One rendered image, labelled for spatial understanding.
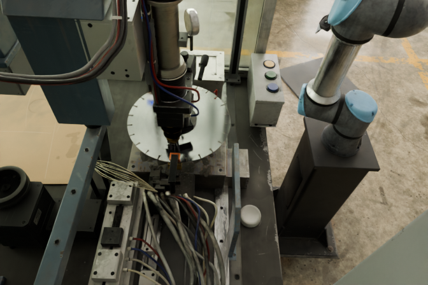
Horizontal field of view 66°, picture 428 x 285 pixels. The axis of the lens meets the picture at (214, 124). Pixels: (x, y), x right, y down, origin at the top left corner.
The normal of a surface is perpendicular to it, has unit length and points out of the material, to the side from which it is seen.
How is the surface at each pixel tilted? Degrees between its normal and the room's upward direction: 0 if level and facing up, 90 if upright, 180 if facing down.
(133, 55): 90
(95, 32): 90
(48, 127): 0
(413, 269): 90
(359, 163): 0
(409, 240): 90
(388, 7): 54
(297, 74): 0
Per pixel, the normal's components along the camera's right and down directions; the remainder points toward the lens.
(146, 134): 0.05, -0.64
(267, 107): -0.02, 0.77
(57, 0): 0.01, 0.33
